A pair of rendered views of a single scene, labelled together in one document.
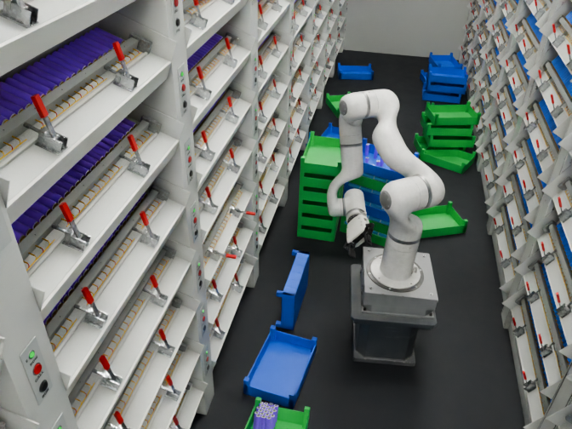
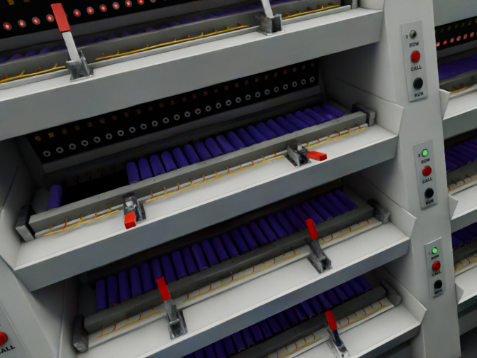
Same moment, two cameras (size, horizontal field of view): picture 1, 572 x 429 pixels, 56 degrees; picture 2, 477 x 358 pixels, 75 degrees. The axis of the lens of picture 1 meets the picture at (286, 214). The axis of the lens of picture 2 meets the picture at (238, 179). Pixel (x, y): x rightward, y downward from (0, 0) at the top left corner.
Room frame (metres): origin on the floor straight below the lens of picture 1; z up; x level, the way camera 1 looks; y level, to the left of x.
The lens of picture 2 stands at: (1.42, -0.21, 0.68)
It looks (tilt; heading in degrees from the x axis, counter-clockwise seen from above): 15 degrees down; 66
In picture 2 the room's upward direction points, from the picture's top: 15 degrees counter-clockwise
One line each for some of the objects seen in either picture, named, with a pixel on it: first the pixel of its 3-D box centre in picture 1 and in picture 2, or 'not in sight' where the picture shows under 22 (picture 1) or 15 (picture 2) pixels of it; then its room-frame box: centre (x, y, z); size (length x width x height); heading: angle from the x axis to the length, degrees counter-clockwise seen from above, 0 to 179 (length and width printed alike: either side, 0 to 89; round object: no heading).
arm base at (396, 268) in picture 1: (399, 254); not in sight; (1.58, -0.43, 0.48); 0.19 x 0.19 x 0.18
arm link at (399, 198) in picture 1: (403, 209); not in sight; (1.57, -0.41, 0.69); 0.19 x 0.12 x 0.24; 116
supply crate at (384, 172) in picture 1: (382, 159); not in sight; (2.37, -0.47, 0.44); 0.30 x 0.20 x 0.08; 61
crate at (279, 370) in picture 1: (282, 364); not in sight; (1.41, 0.00, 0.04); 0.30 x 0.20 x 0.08; 162
